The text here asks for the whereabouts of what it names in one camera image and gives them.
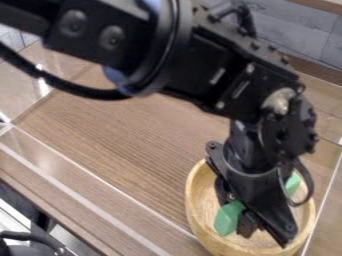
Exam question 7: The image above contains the black metal frame bracket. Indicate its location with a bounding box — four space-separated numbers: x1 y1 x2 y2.
26 213 86 256

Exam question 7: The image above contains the clear acrylic enclosure wall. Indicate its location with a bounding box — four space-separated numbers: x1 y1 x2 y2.
0 6 342 256

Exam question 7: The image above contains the black cable at corner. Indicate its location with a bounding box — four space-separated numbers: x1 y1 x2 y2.
0 229 59 256

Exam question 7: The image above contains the green rectangular block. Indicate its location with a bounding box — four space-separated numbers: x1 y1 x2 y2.
214 173 302 237

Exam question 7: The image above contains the round wooden bowl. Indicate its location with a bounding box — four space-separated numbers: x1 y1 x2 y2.
185 160 315 256

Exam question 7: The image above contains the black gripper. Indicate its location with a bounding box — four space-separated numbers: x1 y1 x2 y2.
207 93 317 248

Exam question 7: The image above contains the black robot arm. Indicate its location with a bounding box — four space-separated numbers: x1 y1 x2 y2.
0 0 318 247

